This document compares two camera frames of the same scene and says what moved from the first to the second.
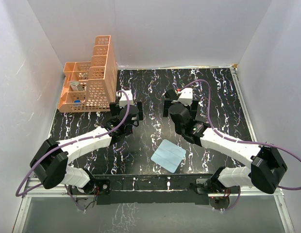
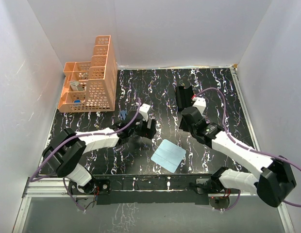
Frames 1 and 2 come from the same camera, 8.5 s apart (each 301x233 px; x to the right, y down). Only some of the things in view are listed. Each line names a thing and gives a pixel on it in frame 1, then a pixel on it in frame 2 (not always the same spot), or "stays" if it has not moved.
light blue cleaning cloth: x=168 y=155 stays
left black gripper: x=115 y=110 -> x=148 y=133
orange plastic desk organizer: x=90 y=86 stays
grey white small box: x=76 y=86 stays
